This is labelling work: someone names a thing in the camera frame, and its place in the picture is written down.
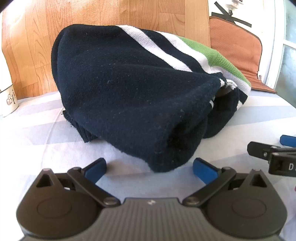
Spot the light striped bed sheet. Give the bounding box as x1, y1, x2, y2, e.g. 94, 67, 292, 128
0, 89, 296, 241

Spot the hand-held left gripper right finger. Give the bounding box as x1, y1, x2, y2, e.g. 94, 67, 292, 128
182, 158, 266, 207

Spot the brown padded mat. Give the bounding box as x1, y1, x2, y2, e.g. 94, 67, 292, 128
209, 16, 277, 94

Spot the navy striped knit sweater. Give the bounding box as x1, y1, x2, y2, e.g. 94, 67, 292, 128
51, 24, 252, 173

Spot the white printed mug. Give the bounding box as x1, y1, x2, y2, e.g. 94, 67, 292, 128
0, 84, 19, 117

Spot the white framed glass door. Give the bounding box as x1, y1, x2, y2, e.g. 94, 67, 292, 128
265, 0, 296, 93

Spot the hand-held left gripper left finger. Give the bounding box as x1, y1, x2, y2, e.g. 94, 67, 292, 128
35, 158, 121, 207

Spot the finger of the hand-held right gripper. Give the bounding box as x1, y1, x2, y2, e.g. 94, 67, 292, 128
279, 135, 296, 148
247, 141, 274, 161

